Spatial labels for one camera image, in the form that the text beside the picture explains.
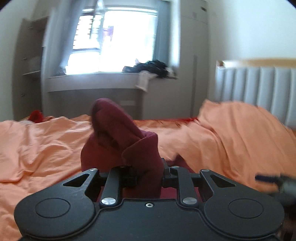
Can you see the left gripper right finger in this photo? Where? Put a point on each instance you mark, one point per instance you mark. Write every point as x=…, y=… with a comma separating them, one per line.
x=181, y=179

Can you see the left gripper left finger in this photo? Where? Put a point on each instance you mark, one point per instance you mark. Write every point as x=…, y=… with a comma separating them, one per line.
x=111, y=193

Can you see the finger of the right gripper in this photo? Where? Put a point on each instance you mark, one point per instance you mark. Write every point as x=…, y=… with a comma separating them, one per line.
x=278, y=180

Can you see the maroon long-sleeve shirt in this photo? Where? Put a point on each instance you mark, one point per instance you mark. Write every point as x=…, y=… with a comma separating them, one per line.
x=117, y=141

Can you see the pile of dark clothes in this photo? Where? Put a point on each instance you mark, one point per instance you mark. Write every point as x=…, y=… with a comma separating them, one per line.
x=155, y=67

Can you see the orange duvet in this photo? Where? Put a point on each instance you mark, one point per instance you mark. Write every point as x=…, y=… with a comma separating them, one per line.
x=234, y=139

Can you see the tall grey right wardrobe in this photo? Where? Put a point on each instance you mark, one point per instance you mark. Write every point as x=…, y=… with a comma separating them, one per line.
x=193, y=72

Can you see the grey padded headboard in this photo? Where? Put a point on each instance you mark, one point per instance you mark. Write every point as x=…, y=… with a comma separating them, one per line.
x=268, y=83

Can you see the white garment hanging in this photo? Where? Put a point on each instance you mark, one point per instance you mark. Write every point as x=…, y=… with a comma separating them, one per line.
x=143, y=80

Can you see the red item behind bed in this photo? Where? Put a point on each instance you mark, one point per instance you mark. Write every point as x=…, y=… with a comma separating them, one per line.
x=36, y=117

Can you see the grey window bench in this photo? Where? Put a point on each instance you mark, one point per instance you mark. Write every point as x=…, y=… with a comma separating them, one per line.
x=73, y=95

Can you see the right blue curtain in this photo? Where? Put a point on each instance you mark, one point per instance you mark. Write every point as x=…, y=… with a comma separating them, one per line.
x=168, y=34

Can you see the blue curtain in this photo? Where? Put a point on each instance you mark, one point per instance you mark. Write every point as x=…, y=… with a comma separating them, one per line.
x=59, y=36
x=168, y=34

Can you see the open grey wardrobe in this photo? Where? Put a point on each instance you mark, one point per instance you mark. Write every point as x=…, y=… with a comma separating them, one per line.
x=26, y=80

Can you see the purple hanging garment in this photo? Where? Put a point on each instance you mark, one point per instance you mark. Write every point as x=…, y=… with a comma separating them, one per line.
x=108, y=33

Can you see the left blue curtain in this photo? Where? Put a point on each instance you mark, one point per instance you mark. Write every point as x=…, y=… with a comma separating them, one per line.
x=59, y=36

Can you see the window with frame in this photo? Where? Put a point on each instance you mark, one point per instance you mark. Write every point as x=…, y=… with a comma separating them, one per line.
x=108, y=41

